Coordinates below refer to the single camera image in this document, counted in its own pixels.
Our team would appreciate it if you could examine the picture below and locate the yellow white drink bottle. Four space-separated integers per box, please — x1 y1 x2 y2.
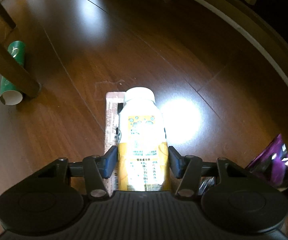
118 87 171 191

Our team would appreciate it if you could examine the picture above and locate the purple snack bag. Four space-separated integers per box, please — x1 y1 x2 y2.
199 133 288 235

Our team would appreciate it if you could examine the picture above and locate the pink printed flat packet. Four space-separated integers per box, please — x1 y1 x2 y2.
103 92 125 196

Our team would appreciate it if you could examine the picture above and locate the green paper cup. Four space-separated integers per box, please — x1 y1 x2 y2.
0 40 26 106

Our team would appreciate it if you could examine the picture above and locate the wooden chair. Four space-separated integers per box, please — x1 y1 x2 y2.
0 3 40 98

